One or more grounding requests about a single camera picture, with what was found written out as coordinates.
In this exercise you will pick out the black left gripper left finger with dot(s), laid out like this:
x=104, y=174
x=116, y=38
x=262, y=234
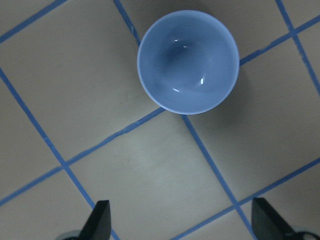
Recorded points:
x=98, y=225

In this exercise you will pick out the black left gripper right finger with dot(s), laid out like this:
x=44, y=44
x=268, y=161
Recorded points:
x=267, y=223

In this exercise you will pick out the blue ceramic bowl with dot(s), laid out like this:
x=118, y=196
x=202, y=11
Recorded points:
x=188, y=62

